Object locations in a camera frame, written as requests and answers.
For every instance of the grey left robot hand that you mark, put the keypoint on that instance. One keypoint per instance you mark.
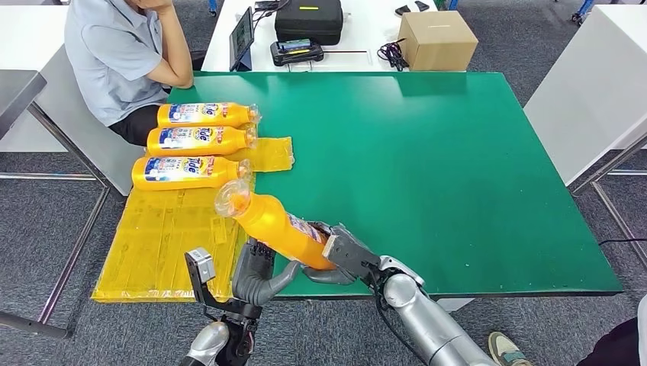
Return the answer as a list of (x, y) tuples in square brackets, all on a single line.
[(258, 283)]

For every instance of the person's hand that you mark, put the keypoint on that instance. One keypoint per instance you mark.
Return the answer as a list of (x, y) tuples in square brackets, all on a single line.
[(151, 5)]

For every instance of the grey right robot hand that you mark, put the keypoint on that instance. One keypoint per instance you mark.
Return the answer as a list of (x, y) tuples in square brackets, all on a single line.
[(328, 275)]

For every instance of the orange detergent bottle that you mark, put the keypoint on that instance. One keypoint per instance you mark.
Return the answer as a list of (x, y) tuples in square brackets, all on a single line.
[(273, 225), (187, 173), (197, 141), (202, 115)]

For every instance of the person's forearm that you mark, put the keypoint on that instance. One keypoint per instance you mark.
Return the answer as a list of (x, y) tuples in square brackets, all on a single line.
[(174, 45)]

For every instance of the blue metal leg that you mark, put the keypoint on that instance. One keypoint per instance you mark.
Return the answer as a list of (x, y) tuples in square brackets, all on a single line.
[(213, 5)]

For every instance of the person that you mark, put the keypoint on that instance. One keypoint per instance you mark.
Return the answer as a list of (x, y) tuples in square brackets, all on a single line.
[(116, 55), (505, 351)]

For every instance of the black tablet on stand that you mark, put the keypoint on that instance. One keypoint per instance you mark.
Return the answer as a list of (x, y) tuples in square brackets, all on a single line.
[(241, 34)]

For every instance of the yellow taped cardboard mat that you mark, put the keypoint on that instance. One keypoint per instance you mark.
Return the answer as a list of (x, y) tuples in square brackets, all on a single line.
[(161, 242)]

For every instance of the white table foot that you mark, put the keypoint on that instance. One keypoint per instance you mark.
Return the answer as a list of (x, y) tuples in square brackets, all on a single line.
[(455, 304)]

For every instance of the white table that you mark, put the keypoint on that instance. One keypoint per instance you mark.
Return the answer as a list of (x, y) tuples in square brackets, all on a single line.
[(20, 40), (364, 29), (581, 98)]

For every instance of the black handheld controller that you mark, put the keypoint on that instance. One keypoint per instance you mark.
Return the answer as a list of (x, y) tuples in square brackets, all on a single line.
[(296, 53)]

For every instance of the white bench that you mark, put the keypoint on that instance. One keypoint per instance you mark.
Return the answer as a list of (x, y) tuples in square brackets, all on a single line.
[(91, 151)]

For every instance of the black carrying case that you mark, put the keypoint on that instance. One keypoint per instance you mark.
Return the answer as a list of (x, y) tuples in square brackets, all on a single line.
[(309, 22)]

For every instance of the black phone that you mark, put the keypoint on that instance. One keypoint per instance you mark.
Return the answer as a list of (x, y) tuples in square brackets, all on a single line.
[(402, 10), (421, 5)]

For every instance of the brown cardboard box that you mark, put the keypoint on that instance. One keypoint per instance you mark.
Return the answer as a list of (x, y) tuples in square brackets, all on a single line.
[(440, 42)]

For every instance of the blue wheeled cart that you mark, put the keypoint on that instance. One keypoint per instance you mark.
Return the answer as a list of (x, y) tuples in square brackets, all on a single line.
[(584, 6)]

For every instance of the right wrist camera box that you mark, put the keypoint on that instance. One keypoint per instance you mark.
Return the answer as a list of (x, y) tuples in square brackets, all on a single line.
[(351, 255)]

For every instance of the metal table frame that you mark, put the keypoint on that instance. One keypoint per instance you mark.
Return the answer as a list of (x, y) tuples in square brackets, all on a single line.
[(50, 177), (606, 164)]

